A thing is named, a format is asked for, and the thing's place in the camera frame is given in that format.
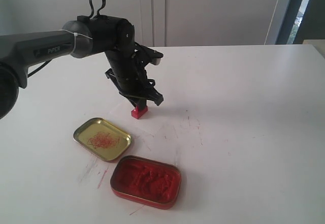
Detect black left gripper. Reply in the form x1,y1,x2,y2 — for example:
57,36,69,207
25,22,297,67
105,69,164,110

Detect red rubber stamp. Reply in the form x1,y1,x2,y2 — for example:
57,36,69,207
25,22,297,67
131,106,148,119

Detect red ink paste tin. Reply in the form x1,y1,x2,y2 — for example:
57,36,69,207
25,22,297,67
110,155,182,209

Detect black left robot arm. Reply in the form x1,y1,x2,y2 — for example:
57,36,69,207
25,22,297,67
1,15,164,117

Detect white paper sheet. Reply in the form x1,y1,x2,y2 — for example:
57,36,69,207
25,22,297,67
106,99,171,136

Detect gold tin lid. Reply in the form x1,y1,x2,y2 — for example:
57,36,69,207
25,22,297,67
73,117,132,162

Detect white cabinet doors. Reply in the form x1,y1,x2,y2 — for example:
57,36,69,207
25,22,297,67
1,0,289,46

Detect white zip tie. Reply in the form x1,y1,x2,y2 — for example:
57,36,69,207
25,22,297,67
62,29,93,58

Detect adjacent white side table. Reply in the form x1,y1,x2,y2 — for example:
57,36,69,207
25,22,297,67
303,39,325,56

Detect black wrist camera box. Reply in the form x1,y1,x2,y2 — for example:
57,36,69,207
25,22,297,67
136,44,164,66

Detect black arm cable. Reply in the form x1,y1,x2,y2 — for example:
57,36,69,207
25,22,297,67
87,0,106,19

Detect thin white hanging cord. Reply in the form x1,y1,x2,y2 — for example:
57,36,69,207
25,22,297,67
264,0,286,44

